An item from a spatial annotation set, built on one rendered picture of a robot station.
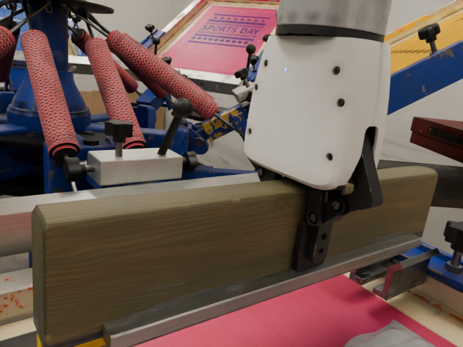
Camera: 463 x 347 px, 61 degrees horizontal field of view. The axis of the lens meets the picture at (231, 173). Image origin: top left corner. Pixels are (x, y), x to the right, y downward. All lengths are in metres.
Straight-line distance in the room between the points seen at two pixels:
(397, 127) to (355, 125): 2.33
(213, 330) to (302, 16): 0.31
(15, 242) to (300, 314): 0.33
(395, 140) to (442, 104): 0.34
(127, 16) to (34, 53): 3.85
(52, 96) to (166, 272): 0.57
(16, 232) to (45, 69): 0.40
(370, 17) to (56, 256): 0.23
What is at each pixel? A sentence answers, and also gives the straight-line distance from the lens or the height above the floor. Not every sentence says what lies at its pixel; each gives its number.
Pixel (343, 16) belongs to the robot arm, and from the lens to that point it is 0.27.
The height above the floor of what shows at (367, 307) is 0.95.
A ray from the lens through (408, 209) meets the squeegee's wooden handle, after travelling 0.43.
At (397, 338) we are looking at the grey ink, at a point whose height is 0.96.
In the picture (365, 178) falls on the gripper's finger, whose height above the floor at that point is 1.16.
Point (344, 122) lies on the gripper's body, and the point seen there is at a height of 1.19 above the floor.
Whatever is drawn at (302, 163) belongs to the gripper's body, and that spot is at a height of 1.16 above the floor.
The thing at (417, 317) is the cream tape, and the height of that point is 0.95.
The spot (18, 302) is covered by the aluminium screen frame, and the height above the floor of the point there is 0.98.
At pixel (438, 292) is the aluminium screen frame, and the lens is 0.57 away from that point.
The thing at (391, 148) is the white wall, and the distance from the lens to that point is 2.61.
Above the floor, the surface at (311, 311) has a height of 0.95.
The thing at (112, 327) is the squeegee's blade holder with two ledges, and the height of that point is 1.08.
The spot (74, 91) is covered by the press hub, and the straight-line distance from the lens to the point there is 1.06.
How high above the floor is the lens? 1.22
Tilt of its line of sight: 16 degrees down
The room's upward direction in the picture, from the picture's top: 7 degrees clockwise
